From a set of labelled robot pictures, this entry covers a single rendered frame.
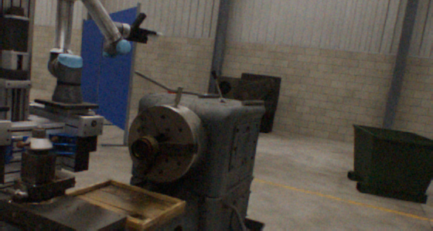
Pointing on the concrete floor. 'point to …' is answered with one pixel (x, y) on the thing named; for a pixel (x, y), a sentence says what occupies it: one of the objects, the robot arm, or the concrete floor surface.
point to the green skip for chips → (392, 163)
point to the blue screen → (108, 73)
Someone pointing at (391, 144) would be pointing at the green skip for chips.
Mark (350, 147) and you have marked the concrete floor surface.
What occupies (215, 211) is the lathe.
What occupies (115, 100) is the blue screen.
